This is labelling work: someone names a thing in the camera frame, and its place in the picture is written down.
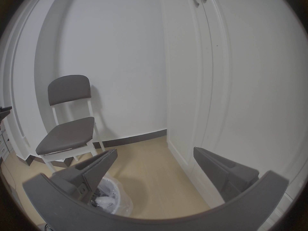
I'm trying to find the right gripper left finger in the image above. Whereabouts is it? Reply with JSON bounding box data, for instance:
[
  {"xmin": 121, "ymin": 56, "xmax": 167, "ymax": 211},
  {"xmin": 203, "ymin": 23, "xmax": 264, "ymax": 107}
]
[{"xmin": 52, "ymin": 149, "xmax": 118, "ymax": 205}]

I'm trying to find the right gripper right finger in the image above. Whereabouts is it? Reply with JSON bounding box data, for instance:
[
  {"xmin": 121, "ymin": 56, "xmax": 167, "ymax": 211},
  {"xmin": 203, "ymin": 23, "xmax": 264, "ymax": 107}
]
[{"xmin": 193, "ymin": 146, "xmax": 260, "ymax": 204}]

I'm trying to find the clear plastic bag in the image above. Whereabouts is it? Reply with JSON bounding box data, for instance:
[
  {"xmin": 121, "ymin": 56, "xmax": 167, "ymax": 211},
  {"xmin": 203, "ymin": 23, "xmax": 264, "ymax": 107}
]
[{"xmin": 91, "ymin": 177, "xmax": 134, "ymax": 218}]

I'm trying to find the white trash bin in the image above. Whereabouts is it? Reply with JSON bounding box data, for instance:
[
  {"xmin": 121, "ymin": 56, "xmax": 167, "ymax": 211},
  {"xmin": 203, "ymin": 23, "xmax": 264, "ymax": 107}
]
[{"xmin": 91, "ymin": 177, "xmax": 121, "ymax": 215}]

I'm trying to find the crumpled white paper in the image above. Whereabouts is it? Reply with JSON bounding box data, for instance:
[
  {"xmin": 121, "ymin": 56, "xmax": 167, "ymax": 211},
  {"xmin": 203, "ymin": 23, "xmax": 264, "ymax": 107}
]
[{"xmin": 95, "ymin": 195, "xmax": 115, "ymax": 207}]

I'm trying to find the grey padded white chair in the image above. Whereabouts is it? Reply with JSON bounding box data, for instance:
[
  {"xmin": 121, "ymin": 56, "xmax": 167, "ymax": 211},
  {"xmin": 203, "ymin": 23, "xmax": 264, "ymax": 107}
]
[{"xmin": 36, "ymin": 75, "xmax": 106, "ymax": 174}]

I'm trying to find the white wardrobe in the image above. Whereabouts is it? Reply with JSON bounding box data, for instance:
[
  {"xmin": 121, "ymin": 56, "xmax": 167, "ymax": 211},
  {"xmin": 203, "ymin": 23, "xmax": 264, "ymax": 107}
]
[{"xmin": 160, "ymin": 0, "xmax": 306, "ymax": 217}]

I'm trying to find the white chest of drawers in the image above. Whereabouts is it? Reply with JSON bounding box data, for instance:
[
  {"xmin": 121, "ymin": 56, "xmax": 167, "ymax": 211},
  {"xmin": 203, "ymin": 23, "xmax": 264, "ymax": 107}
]
[{"xmin": 0, "ymin": 127, "xmax": 14, "ymax": 163}]

